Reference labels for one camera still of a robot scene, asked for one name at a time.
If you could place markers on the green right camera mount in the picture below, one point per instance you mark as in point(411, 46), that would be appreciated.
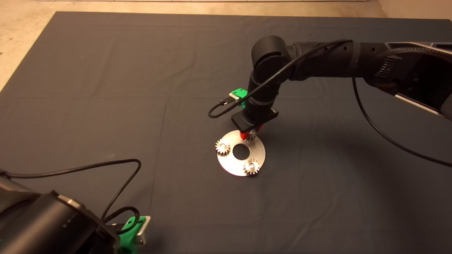
point(240, 93)

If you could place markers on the silver right camera box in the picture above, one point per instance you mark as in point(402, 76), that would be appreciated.
point(233, 96)

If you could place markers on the round metal carrier plate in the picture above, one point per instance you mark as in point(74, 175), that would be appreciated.
point(233, 165)

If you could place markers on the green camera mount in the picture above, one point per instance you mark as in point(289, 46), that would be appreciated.
point(128, 241)
point(240, 93)

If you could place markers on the dark grey table cloth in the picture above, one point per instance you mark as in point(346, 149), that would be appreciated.
point(141, 70)

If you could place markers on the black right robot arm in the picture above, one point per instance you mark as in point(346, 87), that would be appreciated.
point(335, 60)

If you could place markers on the small steel planetary gear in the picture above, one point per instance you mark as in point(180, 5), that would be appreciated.
point(251, 166)
point(250, 135)
point(223, 147)

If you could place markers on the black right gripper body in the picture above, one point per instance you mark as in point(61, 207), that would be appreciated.
point(242, 122)

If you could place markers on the green left camera mount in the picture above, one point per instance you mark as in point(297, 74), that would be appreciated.
point(128, 241)

